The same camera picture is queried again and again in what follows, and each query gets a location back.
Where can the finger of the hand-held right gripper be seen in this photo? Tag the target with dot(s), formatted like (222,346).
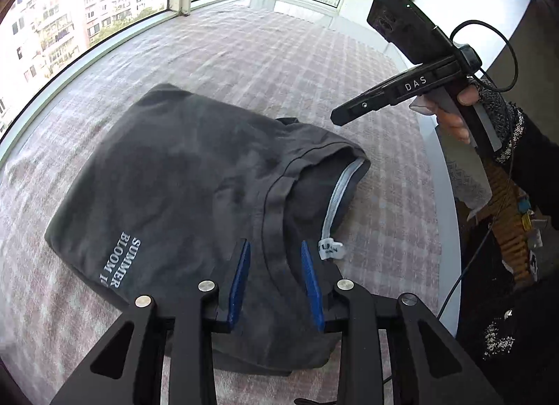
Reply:
(358,108)

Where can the green tree outside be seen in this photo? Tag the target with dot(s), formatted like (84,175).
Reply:
(131,16)

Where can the white lace cloth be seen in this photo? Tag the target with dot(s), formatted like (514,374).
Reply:
(467,182)

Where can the dark grey daisy t-shirt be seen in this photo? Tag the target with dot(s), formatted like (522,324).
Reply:
(174,169)

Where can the apartment buildings outside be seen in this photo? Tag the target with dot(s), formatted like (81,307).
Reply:
(65,8)

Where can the pink checked blanket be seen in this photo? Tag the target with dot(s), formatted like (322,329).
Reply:
(262,60)

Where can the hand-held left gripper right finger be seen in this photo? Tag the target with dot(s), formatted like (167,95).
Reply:
(312,287)

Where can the person's right forearm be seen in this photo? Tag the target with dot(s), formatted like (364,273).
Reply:
(537,156)

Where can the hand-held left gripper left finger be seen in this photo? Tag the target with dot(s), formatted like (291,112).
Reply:
(240,283)

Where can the person's black knit clothing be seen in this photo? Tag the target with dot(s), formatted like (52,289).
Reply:
(502,335)

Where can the person's right hand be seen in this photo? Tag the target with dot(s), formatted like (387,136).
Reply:
(452,123)

